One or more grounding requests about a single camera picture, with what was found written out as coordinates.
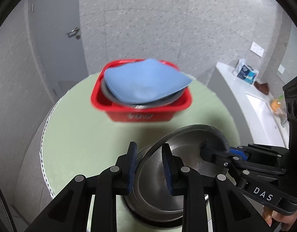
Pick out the blue tissue pack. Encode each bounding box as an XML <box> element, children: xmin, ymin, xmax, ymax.
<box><xmin>233</xmin><ymin>59</ymin><xmax>259</xmax><ymax>85</ymax></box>

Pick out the red plastic basin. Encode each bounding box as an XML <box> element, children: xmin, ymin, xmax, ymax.
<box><xmin>91</xmin><ymin>59</ymin><xmax>192</xmax><ymax>122</ymax></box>

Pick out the large steel bowl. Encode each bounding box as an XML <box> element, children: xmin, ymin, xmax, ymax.
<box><xmin>100</xmin><ymin>79</ymin><xmax>188</xmax><ymax>111</ymax></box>

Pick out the door handle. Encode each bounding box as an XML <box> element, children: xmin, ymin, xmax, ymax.
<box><xmin>66</xmin><ymin>27</ymin><xmax>81</xmax><ymax>39</ymax></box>

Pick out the small steel bowl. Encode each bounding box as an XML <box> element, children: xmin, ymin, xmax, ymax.
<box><xmin>126</xmin><ymin>125</ymin><xmax>229</xmax><ymax>216</ymax></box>

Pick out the steel faucet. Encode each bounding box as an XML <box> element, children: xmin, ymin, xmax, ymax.
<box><xmin>276</xmin><ymin>107</ymin><xmax>288</xmax><ymax>127</ymax></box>

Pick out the round table green cloth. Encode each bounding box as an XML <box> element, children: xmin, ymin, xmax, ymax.
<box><xmin>40</xmin><ymin>74</ymin><xmax>240</xmax><ymax>197</ymax></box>

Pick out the brown cloth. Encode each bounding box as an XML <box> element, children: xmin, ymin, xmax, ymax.
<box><xmin>254</xmin><ymin>81</ymin><xmax>269</xmax><ymax>96</ymax></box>

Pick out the right hand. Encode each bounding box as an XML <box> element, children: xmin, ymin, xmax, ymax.
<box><xmin>262</xmin><ymin>206</ymin><xmax>297</xmax><ymax>231</ymax></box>

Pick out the grey door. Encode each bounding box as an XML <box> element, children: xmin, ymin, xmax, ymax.
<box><xmin>28</xmin><ymin>0</ymin><xmax>88</xmax><ymax>98</ymax></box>

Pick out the blue plastic plate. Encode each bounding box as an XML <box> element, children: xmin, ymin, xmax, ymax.
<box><xmin>104</xmin><ymin>59</ymin><xmax>191</xmax><ymax>104</ymax></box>

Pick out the white sink counter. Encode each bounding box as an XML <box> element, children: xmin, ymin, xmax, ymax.
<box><xmin>208</xmin><ymin>62</ymin><xmax>289</xmax><ymax>148</ymax></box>

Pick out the orange cup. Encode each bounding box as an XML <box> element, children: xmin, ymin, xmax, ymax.
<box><xmin>270</xmin><ymin>95</ymin><xmax>284</xmax><ymax>113</ymax></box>

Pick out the white double wall socket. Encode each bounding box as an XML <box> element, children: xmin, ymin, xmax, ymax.
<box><xmin>249</xmin><ymin>42</ymin><xmax>264</xmax><ymax>57</ymax></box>

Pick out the medium steel bowl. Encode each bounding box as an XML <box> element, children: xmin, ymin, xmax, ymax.
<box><xmin>125</xmin><ymin>144</ymin><xmax>215</xmax><ymax>227</ymax></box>

